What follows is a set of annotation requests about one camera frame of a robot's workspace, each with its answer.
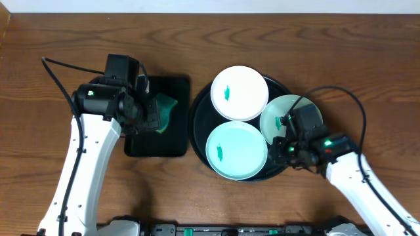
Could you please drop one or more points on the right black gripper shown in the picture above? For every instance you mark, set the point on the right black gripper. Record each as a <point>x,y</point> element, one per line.
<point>280,155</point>

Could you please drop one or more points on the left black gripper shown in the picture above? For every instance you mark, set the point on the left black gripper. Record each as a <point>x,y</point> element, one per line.
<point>153,115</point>

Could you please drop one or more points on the green scrub sponge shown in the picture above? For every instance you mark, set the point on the green scrub sponge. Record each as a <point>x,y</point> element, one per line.
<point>165,105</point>

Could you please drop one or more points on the pale green plate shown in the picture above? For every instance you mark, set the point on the pale green plate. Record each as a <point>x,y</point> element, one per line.
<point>270,123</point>

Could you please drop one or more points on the light blue plate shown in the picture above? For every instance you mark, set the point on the light blue plate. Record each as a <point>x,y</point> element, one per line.
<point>236,150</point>

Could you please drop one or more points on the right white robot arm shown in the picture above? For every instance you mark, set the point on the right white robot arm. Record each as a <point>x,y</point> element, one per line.
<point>336,158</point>

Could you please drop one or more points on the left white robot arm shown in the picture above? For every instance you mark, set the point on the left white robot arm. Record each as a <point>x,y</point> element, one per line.
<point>102,114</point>

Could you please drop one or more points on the black rectangular tray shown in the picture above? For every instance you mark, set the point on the black rectangular tray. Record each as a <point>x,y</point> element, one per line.
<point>174,141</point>

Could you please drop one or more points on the white plate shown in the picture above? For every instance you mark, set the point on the white plate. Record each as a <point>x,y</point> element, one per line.
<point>239,93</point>

